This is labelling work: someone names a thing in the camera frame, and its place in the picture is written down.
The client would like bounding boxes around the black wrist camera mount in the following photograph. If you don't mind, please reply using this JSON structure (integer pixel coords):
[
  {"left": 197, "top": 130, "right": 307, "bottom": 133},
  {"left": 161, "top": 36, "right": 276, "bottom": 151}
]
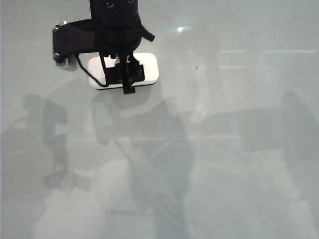
[{"left": 52, "top": 20, "right": 97, "bottom": 68}]

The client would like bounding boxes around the white rounded whiteboard eraser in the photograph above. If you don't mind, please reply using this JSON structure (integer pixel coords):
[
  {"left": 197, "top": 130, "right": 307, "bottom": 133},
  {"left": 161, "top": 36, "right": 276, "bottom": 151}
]
[{"left": 88, "top": 52, "right": 160, "bottom": 91}]

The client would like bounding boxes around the thin black cable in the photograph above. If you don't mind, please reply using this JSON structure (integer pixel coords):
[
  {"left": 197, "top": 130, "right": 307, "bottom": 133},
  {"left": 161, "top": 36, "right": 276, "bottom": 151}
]
[{"left": 74, "top": 53, "right": 109, "bottom": 88}]

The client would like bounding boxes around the thick black cable loop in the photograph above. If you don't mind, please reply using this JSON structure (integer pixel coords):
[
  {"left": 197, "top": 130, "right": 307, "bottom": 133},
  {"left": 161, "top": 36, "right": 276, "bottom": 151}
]
[{"left": 140, "top": 23, "right": 157, "bottom": 42}]

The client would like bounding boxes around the glossy white whiteboard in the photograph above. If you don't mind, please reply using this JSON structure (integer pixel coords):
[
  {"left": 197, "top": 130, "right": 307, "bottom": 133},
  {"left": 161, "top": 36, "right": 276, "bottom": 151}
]
[{"left": 0, "top": 0, "right": 319, "bottom": 239}]

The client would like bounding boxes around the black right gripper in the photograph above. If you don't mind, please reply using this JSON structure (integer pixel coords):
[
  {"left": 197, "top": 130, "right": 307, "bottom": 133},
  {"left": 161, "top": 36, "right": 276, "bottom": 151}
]
[{"left": 100, "top": 51, "right": 145, "bottom": 95}]

